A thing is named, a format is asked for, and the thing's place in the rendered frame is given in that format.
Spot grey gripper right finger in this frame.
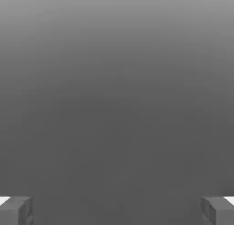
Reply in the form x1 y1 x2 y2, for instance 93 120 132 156
200 196 234 225

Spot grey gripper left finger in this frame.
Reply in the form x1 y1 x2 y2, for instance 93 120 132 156
0 196 35 225

